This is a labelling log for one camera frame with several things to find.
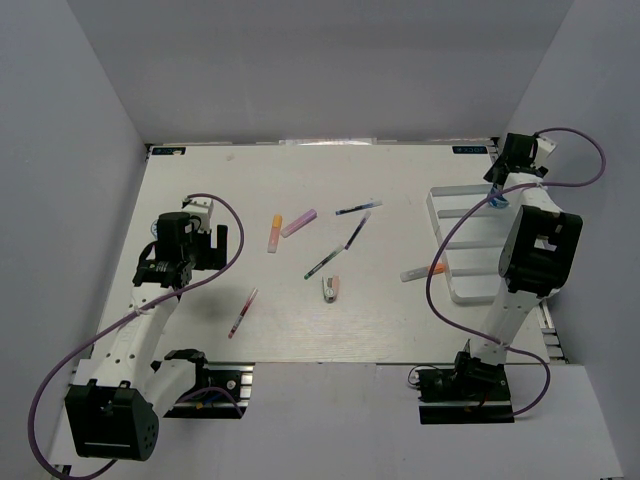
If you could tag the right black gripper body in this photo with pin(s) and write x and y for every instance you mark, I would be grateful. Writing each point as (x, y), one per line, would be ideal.
(542, 169)

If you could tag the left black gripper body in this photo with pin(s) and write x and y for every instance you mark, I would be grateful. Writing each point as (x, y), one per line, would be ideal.
(199, 250)

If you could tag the blue ink jar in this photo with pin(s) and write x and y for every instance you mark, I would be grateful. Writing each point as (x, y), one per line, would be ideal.
(495, 199)

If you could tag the orange cap highlighter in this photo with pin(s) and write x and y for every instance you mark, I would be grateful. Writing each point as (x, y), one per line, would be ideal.
(274, 234)

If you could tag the pink highlighter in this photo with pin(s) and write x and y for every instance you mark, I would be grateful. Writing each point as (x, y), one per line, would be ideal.
(299, 223)

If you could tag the orange white highlighter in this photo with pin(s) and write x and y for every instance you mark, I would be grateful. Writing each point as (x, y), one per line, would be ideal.
(422, 272)

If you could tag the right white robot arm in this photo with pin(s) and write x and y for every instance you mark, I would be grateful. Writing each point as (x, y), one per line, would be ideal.
(535, 261)

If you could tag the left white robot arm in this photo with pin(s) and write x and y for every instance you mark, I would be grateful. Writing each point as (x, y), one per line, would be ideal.
(116, 413)

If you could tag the red gel pen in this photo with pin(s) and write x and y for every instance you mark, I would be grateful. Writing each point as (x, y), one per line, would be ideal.
(243, 312)

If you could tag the white divided organizer tray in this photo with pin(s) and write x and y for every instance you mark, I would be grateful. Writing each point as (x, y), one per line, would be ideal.
(472, 255)

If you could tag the green gel pen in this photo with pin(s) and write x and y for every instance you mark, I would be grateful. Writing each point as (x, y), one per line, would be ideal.
(324, 261)

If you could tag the blue gel pen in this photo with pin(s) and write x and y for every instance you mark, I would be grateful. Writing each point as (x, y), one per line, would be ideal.
(365, 206)

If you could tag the purple gel pen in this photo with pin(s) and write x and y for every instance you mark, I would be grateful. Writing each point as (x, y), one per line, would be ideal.
(358, 229)

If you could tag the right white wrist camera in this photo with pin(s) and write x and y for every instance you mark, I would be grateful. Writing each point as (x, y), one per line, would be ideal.
(545, 148)

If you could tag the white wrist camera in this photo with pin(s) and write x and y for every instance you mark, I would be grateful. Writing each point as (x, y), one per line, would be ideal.
(545, 148)
(200, 211)

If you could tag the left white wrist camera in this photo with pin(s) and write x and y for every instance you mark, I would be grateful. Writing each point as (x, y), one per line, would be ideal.
(200, 211)

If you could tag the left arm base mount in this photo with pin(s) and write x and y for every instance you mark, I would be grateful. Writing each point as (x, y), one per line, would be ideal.
(220, 391)

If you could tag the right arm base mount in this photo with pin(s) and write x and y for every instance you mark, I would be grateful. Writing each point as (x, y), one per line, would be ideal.
(469, 392)

